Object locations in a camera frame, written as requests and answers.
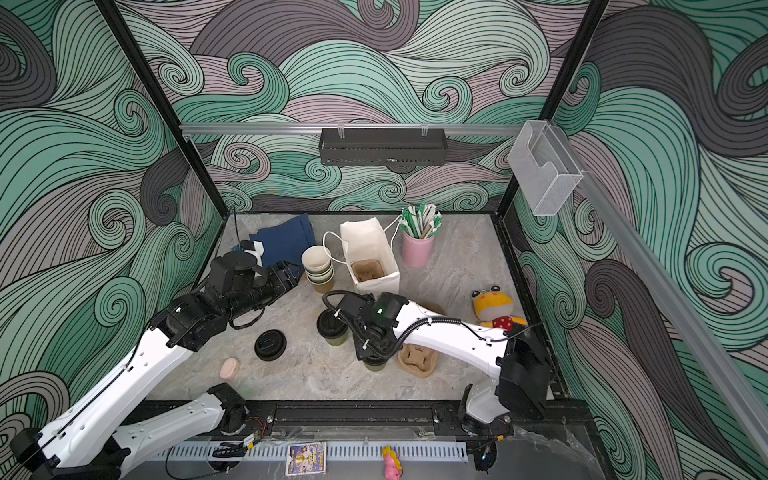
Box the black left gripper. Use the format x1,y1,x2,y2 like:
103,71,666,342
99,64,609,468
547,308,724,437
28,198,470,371
227,259,305,325

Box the green white paper cup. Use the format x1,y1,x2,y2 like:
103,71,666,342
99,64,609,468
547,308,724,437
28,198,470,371
326,335,348,346

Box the black coffee cup lid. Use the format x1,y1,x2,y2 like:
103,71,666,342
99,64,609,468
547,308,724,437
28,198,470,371
254,329,287,362
316,310,348,343

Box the single brown pulp cup carrier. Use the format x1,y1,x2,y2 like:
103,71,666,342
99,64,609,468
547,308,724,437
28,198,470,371
351,259,386,283

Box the white green paper takeout bag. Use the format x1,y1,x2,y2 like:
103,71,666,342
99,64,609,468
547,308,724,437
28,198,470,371
322,217,400,296

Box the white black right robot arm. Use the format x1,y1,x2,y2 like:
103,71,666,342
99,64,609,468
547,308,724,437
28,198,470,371
322,290,551,425

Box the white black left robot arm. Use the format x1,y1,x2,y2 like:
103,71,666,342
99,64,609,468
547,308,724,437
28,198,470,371
10,251,304,479

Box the navy blue napkin stack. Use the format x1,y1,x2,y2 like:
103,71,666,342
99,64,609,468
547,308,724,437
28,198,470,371
249,214,316,267

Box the pink metal straw bucket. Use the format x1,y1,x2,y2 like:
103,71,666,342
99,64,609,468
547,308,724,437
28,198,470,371
401,234,434,268

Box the stack of paper cups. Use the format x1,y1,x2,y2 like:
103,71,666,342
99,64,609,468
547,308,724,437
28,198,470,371
301,245,334,294

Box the pink oval soap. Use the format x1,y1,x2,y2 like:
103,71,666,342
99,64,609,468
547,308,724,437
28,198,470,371
219,358,241,382

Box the green white wrapped straws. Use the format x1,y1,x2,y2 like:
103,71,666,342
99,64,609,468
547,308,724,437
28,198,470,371
397,204,442,240

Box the yellow plush doll red dress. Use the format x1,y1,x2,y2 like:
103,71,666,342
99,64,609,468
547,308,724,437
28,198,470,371
471,285,529,330

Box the pink yellow small toy figure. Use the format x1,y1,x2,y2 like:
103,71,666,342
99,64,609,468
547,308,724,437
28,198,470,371
382,446,403,480

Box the colourful picture card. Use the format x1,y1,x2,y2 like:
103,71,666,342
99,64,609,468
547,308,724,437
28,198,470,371
285,442,327,477

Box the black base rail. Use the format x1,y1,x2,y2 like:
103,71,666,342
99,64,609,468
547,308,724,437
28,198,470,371
245,400,592,436

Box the white slotted cable duct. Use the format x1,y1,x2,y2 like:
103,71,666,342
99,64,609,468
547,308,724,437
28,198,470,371
150,440,469,464

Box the aluminium wall rail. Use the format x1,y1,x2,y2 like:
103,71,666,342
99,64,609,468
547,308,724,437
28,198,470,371
179,122,523,137

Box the black wall shelf tray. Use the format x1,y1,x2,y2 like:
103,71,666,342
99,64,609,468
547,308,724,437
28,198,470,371
318,129,448,166

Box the clear acrylic wall holder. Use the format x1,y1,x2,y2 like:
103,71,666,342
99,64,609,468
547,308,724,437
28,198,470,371
507,120,583,217

